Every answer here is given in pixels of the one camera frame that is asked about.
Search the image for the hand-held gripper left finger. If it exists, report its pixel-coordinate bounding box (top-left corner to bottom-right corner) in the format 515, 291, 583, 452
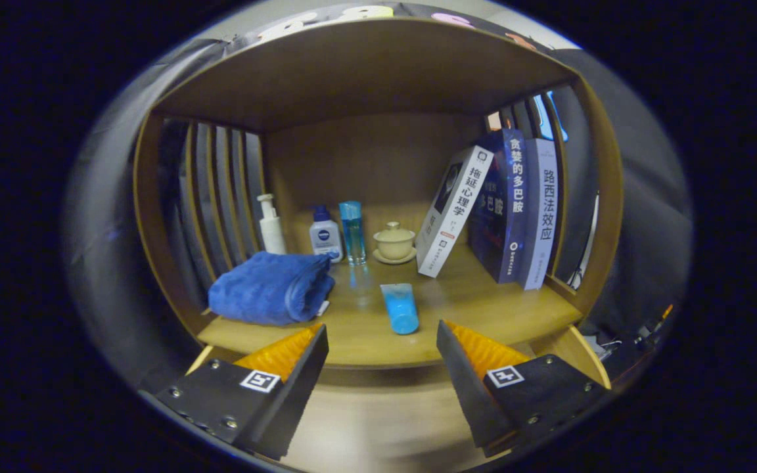
139, 325, 329, 461

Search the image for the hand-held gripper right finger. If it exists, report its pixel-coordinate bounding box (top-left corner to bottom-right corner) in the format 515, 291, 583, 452
436, 321, 612, 459

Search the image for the blue white tube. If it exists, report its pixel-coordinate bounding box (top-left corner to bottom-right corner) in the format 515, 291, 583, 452
380, 283, 420, 336

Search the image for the wooden countertop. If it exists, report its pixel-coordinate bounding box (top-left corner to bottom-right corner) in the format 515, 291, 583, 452
198, 243, 583, 369

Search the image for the wooden cabinet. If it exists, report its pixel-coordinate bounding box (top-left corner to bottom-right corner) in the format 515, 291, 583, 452
132, 16, 624, 395

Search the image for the blue folded towel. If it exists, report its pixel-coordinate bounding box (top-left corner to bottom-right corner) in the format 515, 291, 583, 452
208, 251, 336, 327

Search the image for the white bottle blue cap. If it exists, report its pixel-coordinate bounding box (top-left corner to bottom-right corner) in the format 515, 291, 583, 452
309, 205, 344, 263

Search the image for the beige lidded teacup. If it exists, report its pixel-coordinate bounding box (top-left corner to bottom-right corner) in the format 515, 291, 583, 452
372, 221, 417, 265

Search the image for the white pump bottle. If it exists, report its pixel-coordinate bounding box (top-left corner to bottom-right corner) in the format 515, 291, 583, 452
257, 193, 287, 256

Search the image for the white book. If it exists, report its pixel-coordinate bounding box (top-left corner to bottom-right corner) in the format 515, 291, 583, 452
415, 145, 494, 279

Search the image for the blue glass bottle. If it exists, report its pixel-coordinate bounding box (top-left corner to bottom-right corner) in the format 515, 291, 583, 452
339, 200, 367, 265

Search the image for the dark blue book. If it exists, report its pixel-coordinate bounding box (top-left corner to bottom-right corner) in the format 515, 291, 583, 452
468, 129, 529, 284

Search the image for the light purple book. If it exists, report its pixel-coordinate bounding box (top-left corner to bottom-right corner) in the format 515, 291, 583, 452
520, 138, 559, 291

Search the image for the black equipment with orange part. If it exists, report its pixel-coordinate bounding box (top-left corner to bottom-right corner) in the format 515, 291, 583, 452
628, 304, 675, 342

